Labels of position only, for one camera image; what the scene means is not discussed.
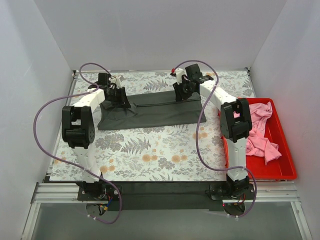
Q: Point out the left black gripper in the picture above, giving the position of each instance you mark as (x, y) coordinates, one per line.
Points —
(120, 99)

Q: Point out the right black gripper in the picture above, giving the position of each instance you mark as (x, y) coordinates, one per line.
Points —
(181, 92)

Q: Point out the dark grey t shirt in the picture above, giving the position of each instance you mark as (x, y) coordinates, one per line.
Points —
(149, 110)

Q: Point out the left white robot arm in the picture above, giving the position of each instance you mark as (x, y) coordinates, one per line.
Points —
(78, 131)

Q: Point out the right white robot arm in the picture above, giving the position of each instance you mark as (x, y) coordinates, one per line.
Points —
(234, 119)

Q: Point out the pink t shirt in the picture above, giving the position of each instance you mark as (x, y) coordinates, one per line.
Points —
(258, 144)

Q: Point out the red plastic bin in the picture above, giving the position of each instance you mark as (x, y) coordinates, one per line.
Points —
(281, 169)

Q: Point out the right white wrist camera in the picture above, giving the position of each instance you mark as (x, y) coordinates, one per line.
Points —
(178, 73)

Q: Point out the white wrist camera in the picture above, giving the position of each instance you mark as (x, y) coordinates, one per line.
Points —
(118, 82)
(178, 73)

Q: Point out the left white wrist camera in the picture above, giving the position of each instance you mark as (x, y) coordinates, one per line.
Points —
(118, 82)

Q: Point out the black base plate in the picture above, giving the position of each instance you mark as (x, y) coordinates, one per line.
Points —
(162, 195)

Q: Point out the aluminium frame rail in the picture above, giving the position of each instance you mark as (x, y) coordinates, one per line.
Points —
(52, 205)

